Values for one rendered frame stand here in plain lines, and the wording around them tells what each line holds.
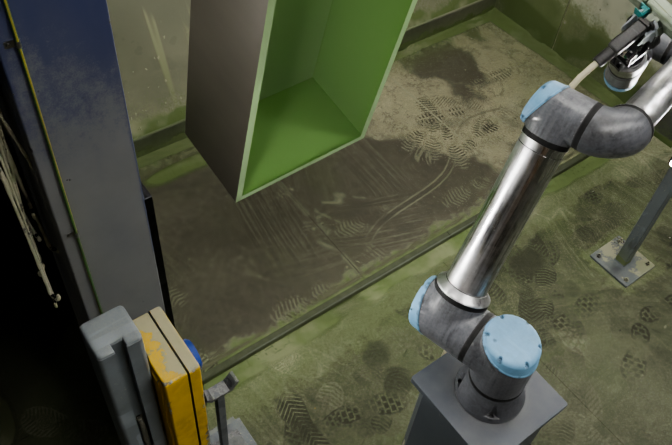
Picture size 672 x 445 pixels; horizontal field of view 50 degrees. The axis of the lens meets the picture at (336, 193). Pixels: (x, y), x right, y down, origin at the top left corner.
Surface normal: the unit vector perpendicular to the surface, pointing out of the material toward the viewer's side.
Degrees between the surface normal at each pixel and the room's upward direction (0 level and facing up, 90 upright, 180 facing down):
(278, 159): 12
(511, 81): 0
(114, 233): 90
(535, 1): 90
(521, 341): 5
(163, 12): 57
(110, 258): 90
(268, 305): 0
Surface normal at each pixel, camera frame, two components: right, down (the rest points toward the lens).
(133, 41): 0.54, 0.17
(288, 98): 0.20, -0.53
